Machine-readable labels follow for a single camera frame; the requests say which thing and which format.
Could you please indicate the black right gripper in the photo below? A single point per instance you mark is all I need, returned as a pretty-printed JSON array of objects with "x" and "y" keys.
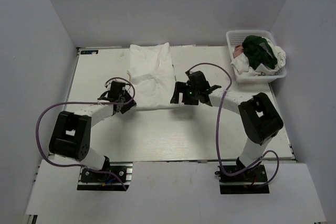
[{"x": 180, "y": 87}]

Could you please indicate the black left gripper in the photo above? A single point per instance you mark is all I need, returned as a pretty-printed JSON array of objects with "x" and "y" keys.
[{"x": 128, "y": 107}]

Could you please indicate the white printed t shirt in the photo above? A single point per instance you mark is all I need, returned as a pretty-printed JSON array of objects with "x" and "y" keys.
[{"x": 241, "y": 63}]

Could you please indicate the pink t shirt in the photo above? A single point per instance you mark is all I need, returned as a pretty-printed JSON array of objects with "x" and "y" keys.
[{"x": 238, "y": 50}]

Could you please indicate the dark green t shirt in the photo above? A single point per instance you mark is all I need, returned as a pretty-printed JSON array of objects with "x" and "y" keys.
[{"x": 258, "y": 51}]

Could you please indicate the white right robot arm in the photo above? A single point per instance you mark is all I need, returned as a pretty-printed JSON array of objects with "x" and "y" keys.
[{"x": 259, "y": 117}]

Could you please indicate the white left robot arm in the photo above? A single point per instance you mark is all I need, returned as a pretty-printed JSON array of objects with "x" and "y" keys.
[{"x": 72, "y": 132}]

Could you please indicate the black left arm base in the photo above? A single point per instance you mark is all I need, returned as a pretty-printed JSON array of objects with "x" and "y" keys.
[{"x": 118, "y": 178}]

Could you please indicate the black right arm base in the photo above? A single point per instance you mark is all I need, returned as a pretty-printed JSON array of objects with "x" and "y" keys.
[{"x": 248, "y": 182}]

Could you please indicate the blue label sticker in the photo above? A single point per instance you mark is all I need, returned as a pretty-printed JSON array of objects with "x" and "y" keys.
[{"x": 89, "y": 52}]

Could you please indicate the white plastic laundry basket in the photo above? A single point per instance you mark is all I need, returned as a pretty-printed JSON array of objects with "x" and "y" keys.
[{"x": 236, "y": 37}]

